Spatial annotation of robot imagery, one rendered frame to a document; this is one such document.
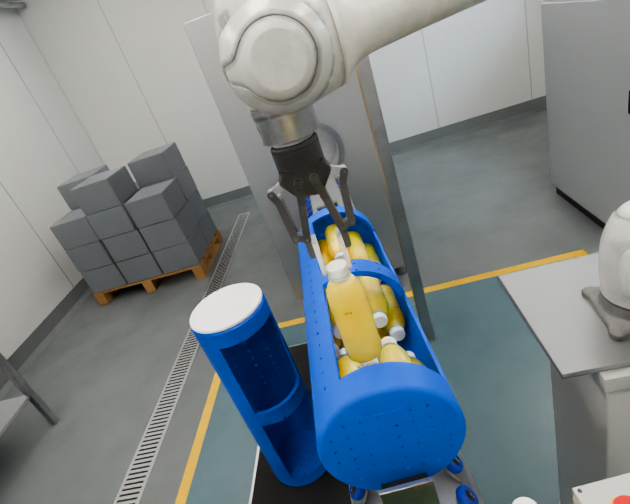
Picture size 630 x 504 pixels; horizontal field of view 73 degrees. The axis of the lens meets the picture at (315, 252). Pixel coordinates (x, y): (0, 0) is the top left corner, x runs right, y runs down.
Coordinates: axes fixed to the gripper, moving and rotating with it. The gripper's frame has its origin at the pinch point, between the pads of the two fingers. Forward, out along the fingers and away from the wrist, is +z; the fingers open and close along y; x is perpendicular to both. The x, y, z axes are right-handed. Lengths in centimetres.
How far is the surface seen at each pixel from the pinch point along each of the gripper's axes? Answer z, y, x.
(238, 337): 48, 42, -51
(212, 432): 145, 105, -108
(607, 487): 36, -29, 28
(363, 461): 39.4, 6.6, 11.2
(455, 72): 70, -184, -481
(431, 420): 33.5, -7.9, 11.1
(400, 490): 41.1, 1.2, 17.4
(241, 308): 42, 40, -60
